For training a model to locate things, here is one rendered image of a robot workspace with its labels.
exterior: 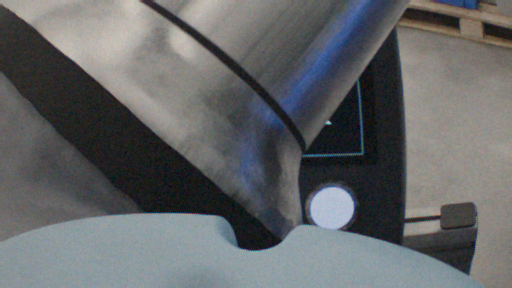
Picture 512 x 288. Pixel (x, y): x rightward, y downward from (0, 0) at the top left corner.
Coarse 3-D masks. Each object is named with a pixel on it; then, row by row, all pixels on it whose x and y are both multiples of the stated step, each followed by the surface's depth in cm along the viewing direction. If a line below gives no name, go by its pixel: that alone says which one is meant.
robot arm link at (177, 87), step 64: (0, 0) 18; (64, 0) 16; (128, 0) 17; (192, 0) 17; (256, 0) 17; (320, 0) 18; (384, 0) 19; (0, 64) 15; (64, 64) 15; (128, 64) 15; (192, 64) 16; (256, 64) 17; (320, 64) 18; (0, 128) 15; (64, 128) 15; (128, 128) 15; (192, 128) 16; (256, 128) 17; (320, 128) 20; (0, 192) 14; (64, 192) 15; (128, 192) 15; (192, 192) 16; (256, 192) 16
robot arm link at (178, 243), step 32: (64, 224) 10; (96, 224) 10; (128, 224) 10; (160, 224) 10; (192, 224) 10; (224, 224) 11; (0, 256) 10; (32, 256) 10; (64, 256) 10; (96, 256) 10; (128, 256) 10; (160, 256) 10; (192, 256) 10; (224, 256) 10; (256, 256) 10; (288, 256) 10; (320, 256) 10; (352, 256) 10; (384, 256) 10; (416, 256) 10
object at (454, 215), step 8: (440, 208) 47; (448, 208) 47; (456, 208) 47; (464, 208) 47; (472, 208) 46; (440, 216) 46; (448, 216) 46; (456, 216) 46; (464, 216) 46; (472, 216) 45; (440, 224) 46; (448, 224) 45; (456, 224) 45; (464, 224) 45; (472, 224) 45; (448, 264) 46; (456, 264) 47; (464, 264) 46; (464, 272) 46
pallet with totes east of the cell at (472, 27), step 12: (420, 0) 367; (492, 0) 370; (432, 12) 391; (444, 12) 353; (456, 12) 349; (468, 12) 349; (480, 12) 350; (492, 12) 352; (396, 24) 373; (408, 24) 370; (420, 24) 369; (432, 24) 368; (468, 24) 348; (480, 24) 344; (492, 24) 372; (504, 24) 335; (456, 36) 356; (468, 36) 352; (480, 36) 348; (492, 36) 351
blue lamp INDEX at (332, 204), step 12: (336, 180) 38; (312, 192) 38; (324, 192) 38; (336, 192) 38; (348, 192) 38; (312, 204) 38; (324, 204) 38; (336, 204) 38; (348, 204) 38; (312, 216) 39; (324, 216) 38; (336, 216) 38; (348, 216) 38; (336, 228) 38
